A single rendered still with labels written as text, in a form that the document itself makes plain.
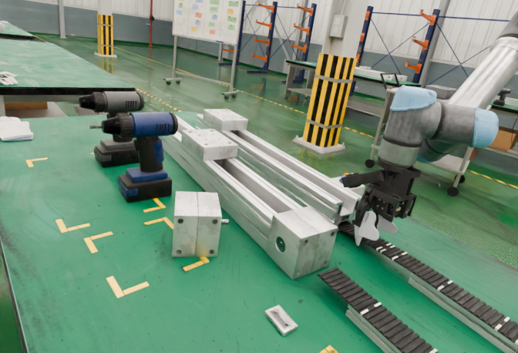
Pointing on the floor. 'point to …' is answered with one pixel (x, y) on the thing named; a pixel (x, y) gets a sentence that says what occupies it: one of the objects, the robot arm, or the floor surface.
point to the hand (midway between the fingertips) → (364, 236)
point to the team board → (207, 17)
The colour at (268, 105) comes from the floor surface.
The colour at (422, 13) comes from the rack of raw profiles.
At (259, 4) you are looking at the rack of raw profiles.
